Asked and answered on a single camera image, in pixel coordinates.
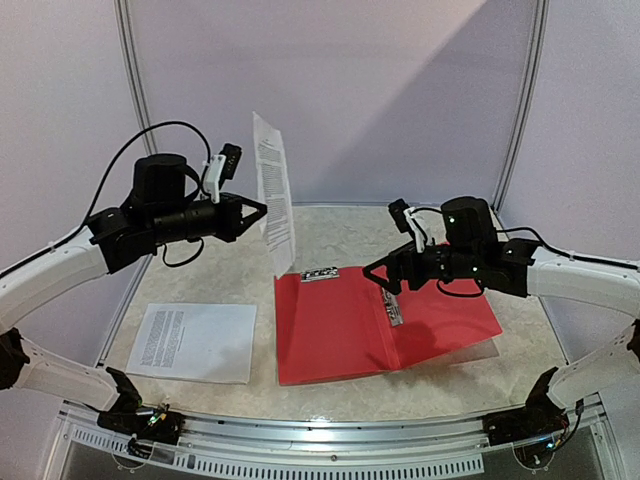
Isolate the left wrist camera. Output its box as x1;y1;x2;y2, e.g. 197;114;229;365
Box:
201;143;242;204

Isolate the red file folder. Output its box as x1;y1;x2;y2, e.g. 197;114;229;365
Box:
274;267;502;386

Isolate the left aluminium corner post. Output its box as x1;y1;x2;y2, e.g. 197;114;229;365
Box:
114;0;152;130

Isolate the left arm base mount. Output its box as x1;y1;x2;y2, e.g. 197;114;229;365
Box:
97;401;186;445

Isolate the aluminium front rail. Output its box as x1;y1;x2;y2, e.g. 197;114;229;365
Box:
44;397;625;479

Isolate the printed paper sheet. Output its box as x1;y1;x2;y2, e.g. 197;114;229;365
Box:
253;112;296;279
125;303;257;384

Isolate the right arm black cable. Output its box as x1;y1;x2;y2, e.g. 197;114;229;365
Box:
414;207;640;298

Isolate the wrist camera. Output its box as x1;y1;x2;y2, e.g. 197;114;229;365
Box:
388;199;431;253
201;143;242;204

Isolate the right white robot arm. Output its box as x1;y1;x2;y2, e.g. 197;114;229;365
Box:
363;196;639;436

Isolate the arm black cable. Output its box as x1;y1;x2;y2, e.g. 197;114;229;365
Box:
49;119;213;268
414;207;640;298

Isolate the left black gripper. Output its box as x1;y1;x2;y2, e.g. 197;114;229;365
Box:
151;192;269;245

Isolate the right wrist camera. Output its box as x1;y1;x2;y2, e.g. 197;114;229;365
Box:
388;199;431;253

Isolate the right aluminium corner post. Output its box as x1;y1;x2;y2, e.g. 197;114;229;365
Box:
491;0;549;214

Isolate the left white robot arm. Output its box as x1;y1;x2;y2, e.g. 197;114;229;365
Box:
1;145;267;434

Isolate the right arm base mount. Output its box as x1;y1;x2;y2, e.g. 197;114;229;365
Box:
481;400;568;446

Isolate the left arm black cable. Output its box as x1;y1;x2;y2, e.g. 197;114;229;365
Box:
49;119;213;268

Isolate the aluminium corner post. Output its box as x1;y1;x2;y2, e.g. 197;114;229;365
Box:
491;0;549;214
114;0;152;130

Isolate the chrome top board clip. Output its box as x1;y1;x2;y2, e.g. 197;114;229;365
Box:
300;267;340;283

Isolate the chrome spine lever clip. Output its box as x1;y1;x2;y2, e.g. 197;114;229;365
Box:
381;289;404;327

